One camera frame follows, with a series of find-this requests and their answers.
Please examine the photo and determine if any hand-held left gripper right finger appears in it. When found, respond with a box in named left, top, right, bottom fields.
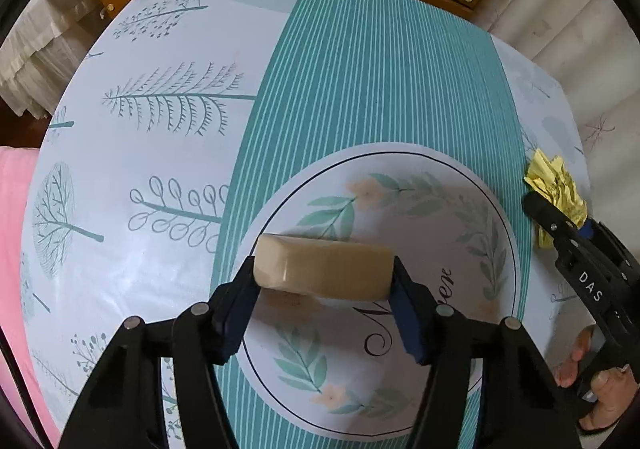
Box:
left=387, top=255, right=583, bottom=449

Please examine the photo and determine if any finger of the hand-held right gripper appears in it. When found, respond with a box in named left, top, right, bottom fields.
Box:
left=577, top=220, right=640, bottom=312
left=522, top=190, right=622, bottom=331

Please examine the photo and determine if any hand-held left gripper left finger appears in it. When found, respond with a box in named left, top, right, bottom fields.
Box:
left=59, top=254, right=261, bottom=449

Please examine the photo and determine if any yellow paper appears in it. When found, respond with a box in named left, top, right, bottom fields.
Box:
left=523, top=149, right=587, bottom=250

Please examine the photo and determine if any beige rectangular block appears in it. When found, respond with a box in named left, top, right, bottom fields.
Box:
left=252, top=234, right=396, bottom=301

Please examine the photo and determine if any person's right hand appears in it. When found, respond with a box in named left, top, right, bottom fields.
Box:
left=555, top=326, right=638, bottom=432

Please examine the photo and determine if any pink cushioned seat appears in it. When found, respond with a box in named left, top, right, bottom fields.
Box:
left=0, top=145, right=61, bottom=449

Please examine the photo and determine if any teal leaf printed tablecloth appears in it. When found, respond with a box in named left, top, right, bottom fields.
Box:
left=20, top=0, right=593, bottom=449

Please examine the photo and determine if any white lace cloth cover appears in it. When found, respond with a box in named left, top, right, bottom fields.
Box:
left=0, top=0, right=126, bottom=117

